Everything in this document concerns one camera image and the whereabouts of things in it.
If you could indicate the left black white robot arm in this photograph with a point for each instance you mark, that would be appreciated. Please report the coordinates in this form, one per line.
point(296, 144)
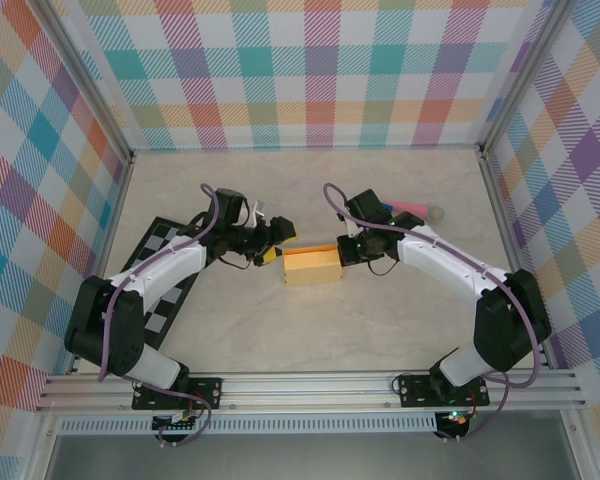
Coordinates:
point(125, 340)

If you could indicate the black grey checkerboard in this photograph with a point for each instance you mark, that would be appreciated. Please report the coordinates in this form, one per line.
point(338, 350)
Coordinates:
point(157, 240)

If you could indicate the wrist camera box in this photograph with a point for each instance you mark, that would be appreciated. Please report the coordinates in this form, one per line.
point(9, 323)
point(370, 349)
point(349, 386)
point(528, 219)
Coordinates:
point(259, 212)
point(354, 230)

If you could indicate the pink toy microphone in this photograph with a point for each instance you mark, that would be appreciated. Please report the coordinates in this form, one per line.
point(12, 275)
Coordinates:
point(410, 206)

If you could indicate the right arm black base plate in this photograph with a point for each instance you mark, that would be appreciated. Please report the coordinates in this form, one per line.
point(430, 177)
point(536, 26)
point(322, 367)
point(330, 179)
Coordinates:
point(415, 392)

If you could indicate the orange paper box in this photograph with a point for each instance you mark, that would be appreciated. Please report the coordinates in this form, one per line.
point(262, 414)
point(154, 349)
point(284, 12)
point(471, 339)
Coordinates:
point(312, 270)

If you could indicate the long aluminium mounting rail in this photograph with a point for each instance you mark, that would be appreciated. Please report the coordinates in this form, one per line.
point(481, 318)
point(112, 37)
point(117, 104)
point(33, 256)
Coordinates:
point(305, 390)

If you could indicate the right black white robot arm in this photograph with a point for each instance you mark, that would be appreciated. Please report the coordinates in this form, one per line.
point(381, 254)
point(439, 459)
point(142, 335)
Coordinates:
point(505, 330)

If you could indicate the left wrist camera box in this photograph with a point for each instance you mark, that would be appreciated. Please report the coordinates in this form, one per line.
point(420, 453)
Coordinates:
point(259, 212)

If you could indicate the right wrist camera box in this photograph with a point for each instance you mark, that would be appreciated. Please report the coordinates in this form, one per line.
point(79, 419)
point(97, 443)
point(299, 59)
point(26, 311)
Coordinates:
point(354, 230)

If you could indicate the aluminium frame post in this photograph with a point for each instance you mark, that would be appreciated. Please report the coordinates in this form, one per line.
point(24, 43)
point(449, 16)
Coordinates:
point(87, 85)
point(525, 75)

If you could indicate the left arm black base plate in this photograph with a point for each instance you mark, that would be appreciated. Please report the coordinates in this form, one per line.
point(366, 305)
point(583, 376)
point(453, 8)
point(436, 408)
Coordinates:
point(207, 392)

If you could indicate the aluminium side rail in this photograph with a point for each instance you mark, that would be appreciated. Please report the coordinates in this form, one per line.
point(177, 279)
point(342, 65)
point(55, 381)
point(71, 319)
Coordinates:
point(492, 175)

